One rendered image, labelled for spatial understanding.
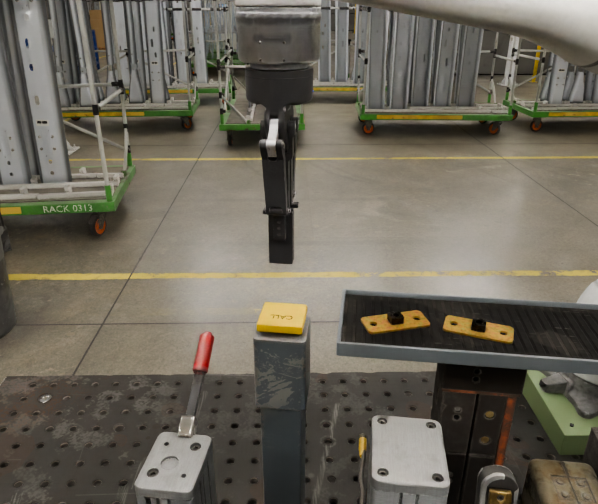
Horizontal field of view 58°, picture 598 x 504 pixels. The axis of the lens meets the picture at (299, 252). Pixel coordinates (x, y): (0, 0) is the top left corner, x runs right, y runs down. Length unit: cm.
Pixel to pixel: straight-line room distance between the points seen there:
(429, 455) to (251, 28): 47
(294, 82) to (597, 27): 42
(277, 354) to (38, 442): 72
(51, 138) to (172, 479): 391
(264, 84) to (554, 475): 52
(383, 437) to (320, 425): 63
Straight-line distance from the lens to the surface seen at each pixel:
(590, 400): 134
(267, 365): 74
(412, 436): 63
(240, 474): 115
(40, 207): 417
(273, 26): 58
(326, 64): 994
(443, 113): 733
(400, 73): 734
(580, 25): 83
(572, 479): 69
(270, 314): 73
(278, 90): 60
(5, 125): 453
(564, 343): 74
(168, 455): 69
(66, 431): 133
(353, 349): 67
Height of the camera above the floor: 154
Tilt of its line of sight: 24 degrees down
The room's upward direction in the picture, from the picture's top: straight up
